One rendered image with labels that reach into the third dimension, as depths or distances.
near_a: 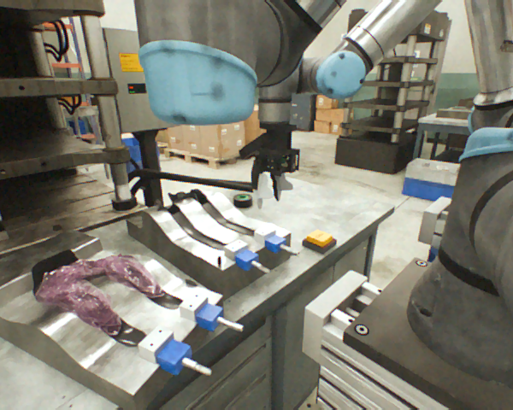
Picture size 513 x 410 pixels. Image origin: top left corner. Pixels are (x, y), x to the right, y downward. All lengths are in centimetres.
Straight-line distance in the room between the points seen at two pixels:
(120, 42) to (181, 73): 130
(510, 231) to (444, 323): 17
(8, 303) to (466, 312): 81
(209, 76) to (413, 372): 33
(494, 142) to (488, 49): 56
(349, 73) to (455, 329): 40
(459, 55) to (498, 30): 627
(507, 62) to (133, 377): 94
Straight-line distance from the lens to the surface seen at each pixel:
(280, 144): 72
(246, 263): 75
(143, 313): 72
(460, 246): 37
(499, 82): 90
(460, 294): 38
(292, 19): 32
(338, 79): 58
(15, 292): 86
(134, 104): 151
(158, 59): 21
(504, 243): 26
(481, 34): 88
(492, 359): 39
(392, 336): 41
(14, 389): 77
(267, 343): 105
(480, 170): 34
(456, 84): 712
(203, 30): 20
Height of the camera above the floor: 131
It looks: 23 degrees down
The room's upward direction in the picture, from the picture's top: straight up
